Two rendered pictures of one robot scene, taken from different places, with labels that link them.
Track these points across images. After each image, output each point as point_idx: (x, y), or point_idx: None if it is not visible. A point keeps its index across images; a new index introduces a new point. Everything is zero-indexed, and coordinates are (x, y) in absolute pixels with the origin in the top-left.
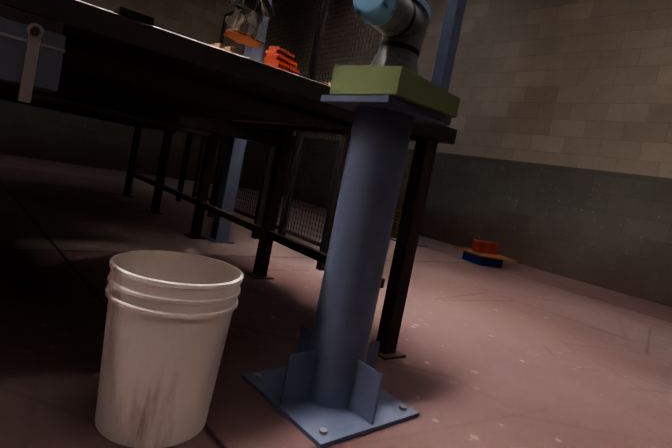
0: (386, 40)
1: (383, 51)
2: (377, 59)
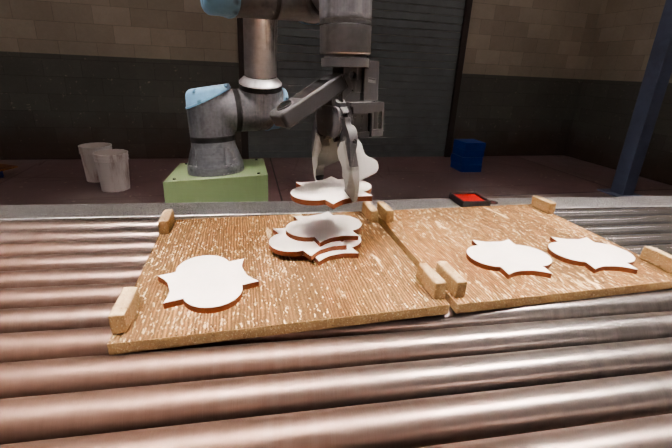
0: (234, 134)
1: (236, 145)
2: (240, 155)
